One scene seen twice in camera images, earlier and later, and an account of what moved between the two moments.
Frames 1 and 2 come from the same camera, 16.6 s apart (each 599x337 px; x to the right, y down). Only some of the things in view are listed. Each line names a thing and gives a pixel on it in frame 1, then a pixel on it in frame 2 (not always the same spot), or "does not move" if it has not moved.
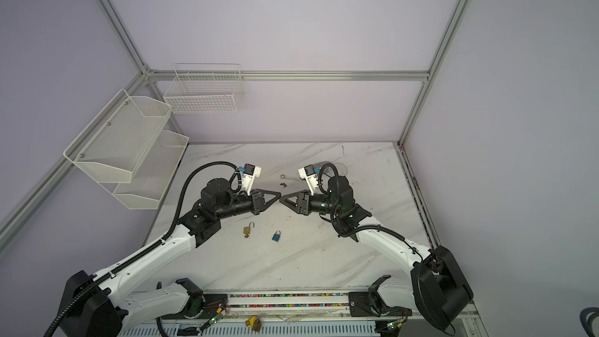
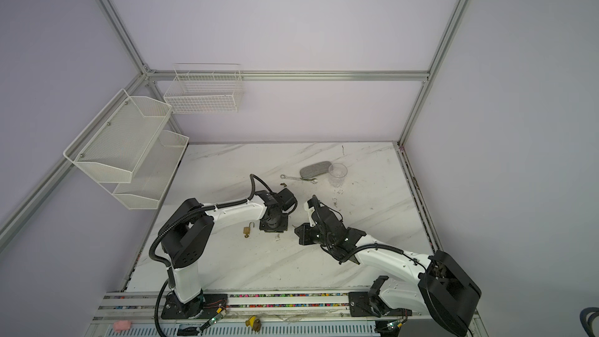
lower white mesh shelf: [154, 172] does not move
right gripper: [304, 201] -> [303, 237]
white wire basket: [205, 88] does not move
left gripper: [256, 197] -> [264, 226]
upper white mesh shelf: [111, 147] does not move
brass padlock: [246, 229] does not move
